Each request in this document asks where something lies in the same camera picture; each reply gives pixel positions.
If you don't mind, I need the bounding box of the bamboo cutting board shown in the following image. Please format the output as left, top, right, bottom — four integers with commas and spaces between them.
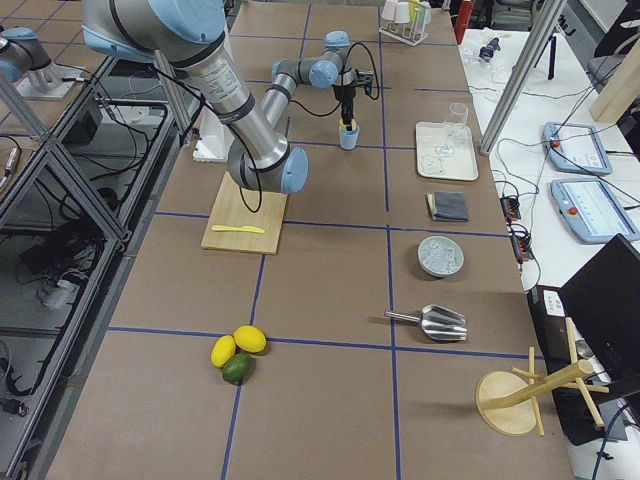
201, 173, 288, 255

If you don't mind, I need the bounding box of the green bowl of ice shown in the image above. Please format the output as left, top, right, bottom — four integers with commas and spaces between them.
417, 236, 464, 278

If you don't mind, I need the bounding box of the lemon half piece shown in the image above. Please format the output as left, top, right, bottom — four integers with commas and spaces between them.
339, 119, 358, 131

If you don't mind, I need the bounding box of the metal ice scoop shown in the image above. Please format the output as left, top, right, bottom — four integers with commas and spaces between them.
384, 304, 468, 342

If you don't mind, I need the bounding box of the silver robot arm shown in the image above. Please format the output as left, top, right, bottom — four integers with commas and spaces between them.
82, 0, 377, 194
1, 27, 84, 100

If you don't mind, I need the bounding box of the blue plastic cup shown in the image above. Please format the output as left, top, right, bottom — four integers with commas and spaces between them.
338, 126, 360, 151

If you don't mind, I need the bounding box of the black laptop computer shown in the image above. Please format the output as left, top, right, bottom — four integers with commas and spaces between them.
527, 234, 639, 419

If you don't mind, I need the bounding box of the yellow plastic knife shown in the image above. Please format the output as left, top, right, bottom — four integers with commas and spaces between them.
210, 224, 266, 235

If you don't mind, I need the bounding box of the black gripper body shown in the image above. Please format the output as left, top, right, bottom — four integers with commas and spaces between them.
333, 69, 374, 116

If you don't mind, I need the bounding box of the teach pendant tablet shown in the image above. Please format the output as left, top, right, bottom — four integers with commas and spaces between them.
550, 178, 639, 244
542, 122, 613, 176

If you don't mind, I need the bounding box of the lower teach pendant tablet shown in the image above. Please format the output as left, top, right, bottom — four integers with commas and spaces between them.
550, 178, 639, 244

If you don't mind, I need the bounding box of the wooden cup tree stand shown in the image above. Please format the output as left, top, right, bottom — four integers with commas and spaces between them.
475, 317, 609, 436

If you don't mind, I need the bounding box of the grey folded cloth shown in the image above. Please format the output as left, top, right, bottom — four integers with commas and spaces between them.
426, 191, 469, 222

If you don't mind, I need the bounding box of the clear wine glass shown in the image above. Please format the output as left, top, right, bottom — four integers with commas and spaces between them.
435, 103, 468, 156

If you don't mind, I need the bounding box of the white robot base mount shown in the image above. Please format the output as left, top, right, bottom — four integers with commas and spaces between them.
193, 109, 233, 163

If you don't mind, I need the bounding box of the aluminium frame post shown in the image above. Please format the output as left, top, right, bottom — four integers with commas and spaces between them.
479, 0, 567, 155

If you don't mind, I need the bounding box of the cream bear serving tray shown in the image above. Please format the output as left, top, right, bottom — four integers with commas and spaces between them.
415, 121, 479, 181

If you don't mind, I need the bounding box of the upper teach pendant tablet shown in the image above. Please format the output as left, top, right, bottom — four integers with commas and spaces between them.
542, 122, 613, 176

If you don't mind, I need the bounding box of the green lime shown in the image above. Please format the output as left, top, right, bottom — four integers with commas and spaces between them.
222, 353, 253, 384

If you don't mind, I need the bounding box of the whole yellow lemon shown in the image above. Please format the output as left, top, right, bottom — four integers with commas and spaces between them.
233, 325, 267, 353

